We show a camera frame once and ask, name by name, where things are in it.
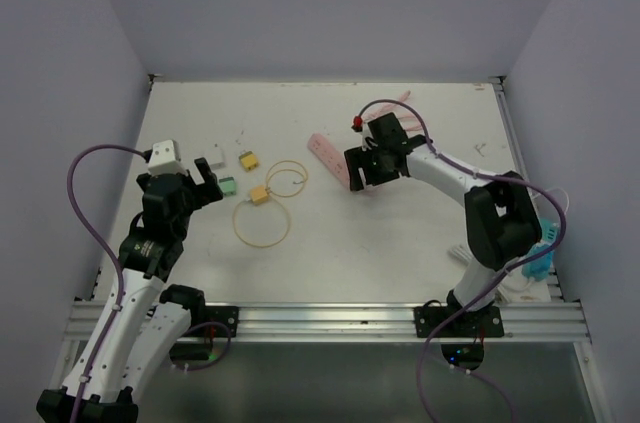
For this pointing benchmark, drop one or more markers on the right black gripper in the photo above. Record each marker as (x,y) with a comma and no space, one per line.
(357,158)

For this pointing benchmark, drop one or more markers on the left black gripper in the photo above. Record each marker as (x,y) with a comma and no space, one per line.
(210,192)

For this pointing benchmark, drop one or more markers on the green plug adapter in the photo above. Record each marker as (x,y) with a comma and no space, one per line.
(228,186)

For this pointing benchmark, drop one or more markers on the white plug adapter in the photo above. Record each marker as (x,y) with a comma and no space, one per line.
(215,157)

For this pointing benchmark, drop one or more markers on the yellow plug with cable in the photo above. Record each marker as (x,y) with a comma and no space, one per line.
(262,220)

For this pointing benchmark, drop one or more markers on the yellow plug adapter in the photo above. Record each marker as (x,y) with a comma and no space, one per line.
(249,161)

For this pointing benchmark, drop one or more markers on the pink power strip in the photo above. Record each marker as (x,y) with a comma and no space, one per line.
(334,160)

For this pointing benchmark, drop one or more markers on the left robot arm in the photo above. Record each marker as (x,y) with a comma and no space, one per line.
(143,316)

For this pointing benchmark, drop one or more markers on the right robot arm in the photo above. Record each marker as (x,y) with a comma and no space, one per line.
(500,220)

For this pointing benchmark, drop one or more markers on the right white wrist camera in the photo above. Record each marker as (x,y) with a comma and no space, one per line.
(360,127)

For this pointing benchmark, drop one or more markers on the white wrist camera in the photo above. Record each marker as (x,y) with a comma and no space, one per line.
(360,127)
(165,159)

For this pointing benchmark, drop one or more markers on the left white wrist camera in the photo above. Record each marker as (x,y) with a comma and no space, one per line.
(165,159)

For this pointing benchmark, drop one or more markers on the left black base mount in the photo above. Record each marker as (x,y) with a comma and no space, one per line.
(226,315)

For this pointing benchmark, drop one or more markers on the aluminium front rail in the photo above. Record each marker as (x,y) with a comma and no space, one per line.
(555,322)

